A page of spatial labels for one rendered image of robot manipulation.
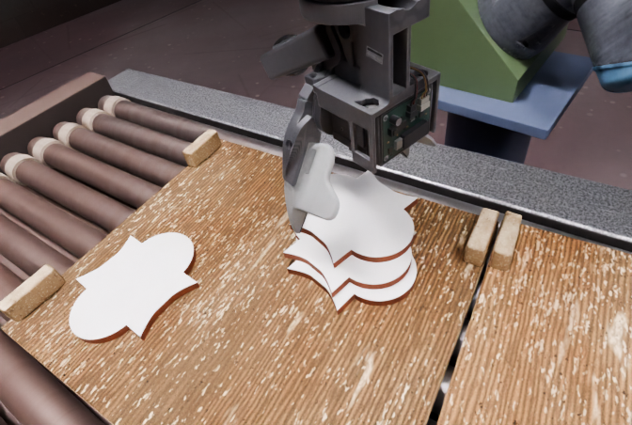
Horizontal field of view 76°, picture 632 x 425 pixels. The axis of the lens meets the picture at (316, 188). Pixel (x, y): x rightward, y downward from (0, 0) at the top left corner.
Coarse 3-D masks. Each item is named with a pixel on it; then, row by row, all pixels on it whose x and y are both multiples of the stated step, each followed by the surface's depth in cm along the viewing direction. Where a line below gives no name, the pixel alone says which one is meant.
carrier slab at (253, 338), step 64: (192, 192) 54; (256, 192) 52; (256, 256) 45; (448, 256) 42; (64, 320) 42; (192, 320) 40; (256, 320) 39; (320, 320) 38; (384, 320) 37; (448, 320) 37; (128, 384) 36; (192, 384) 35; (256, 384) 35; (320, 384) 34; (384, 384) 33
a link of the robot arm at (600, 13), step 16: (592, 0) 54; (608, 0) 52; (624, 0) 51; (592, 16) 55; (608, 16) 52; (624, 16) 50; (592, 32) 55; (608, 32) 53; (624, 32) 50; (592, 48) 56; (608, 48) 53; (624, 48) 51; (592, 64) 57; (608, 64) 53; (624, 64) 51; (608, 80) 54; (624, 80) 52
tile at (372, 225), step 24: (336, 192) 46; (360, 192) 46; (384, 192) 45; (312, 216) 44; (336, 216) 44; (360, 216) 43; (384, 216) 43; (408, 216) 42; (336, 240) 41; (360, 240) 41; (384, 240) 40; (408, 240) 40; (336, 264) 40
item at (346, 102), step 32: (384, 0) 26; (416, 0) 24; (352, 32) 27; (384, 32) 24; (320, 64) 31; (352, 64) 29; (384, 64) 26; (416, 64) 30; (320, 96) 30; (352, 96) 28; (384, 96) 27; (416, 96) 28; (320, 128) 33; (352, 128) 29; (384, 128) 28; (416, 128) 30; (384, 160) 30
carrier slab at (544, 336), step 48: (528, 240) 42; (576, 240) 41; (528, 288) 38; (576, 288) 37; (624, 288) 37; (480, 336) 35; (528, 336) 35; (576, 336) 34; (624, 336) 34; (480, 384) 32; (528, 384) 32; (576, 384) 32; (624, 384) 31
